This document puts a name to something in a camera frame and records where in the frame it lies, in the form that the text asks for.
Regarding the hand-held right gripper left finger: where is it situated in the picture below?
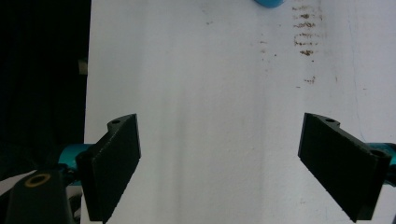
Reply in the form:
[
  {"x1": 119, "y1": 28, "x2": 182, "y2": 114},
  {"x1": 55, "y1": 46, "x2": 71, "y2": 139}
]
[{"x1": 76, "y1": 113, "x2": 142, "y2": 224}]

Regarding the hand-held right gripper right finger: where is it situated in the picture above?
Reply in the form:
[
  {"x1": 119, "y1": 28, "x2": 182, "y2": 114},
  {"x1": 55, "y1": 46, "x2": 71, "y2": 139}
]
[{"x1": 297, "y1": 112, "x2": 392, "y2": 224}]

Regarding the blue round object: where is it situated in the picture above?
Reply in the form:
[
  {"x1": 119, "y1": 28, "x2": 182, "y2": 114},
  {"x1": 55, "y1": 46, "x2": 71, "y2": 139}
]
[{"x1": 253, "y1": 0, "x2": 286, "y2": 9}]

